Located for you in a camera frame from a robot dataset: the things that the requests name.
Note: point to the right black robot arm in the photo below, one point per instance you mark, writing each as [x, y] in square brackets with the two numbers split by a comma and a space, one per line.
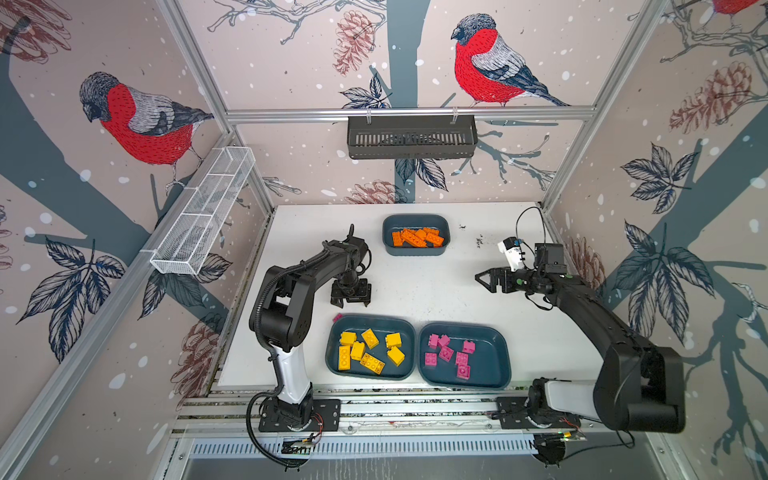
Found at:
[639, 386]

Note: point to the black hanging wire basket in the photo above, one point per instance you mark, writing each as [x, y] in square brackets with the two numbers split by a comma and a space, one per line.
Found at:
[411, 137]

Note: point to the yellow long lego brick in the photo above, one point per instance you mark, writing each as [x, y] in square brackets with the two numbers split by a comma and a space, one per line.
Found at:
[372, 363]
[344, 358]

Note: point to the aluminium mounting rail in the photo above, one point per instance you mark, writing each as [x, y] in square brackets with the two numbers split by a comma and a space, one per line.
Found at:
[372, 410]

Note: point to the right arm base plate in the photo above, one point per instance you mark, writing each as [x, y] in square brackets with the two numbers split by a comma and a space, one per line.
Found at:
[514, 412]

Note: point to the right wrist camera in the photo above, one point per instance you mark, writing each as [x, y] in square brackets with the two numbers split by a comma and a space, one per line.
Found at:
[511, 248]

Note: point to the orange long lego brick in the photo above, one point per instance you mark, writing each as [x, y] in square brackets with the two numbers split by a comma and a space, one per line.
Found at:
[411, 238]

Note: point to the far teal bin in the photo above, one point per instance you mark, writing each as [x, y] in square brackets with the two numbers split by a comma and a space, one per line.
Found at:
[397, 223]

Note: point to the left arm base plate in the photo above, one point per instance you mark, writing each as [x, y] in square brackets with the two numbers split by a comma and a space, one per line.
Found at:
[320, 415]

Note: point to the white mesh wall shelf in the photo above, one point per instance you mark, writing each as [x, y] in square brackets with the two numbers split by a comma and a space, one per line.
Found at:
[193, 233]

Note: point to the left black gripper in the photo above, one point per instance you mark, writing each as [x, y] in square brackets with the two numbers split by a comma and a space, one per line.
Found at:
[363, 295]

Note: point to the yellow small lego brick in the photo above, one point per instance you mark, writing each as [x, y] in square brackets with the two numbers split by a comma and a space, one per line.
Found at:
[396, 355]

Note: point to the yellow tall lego brick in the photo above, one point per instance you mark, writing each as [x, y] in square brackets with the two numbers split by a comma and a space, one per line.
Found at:
[357, 351]

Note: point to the near right teal bin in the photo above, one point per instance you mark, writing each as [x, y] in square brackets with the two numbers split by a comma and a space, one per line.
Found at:
[490, 365]

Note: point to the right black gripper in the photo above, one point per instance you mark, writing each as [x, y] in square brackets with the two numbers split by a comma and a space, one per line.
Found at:
[496, 272]

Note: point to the yellow square lego brick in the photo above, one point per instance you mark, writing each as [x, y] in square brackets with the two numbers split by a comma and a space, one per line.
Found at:
[393, 340]

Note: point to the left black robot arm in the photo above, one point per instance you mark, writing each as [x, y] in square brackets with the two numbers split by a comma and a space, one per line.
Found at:
[282, 315]

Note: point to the near left teal bin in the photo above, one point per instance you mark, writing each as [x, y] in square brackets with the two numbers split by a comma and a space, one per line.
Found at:
[381, 326]

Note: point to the teal bin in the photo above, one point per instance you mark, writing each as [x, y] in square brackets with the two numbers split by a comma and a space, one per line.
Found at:
[397, 223]
[381, 326]
[490, 365]

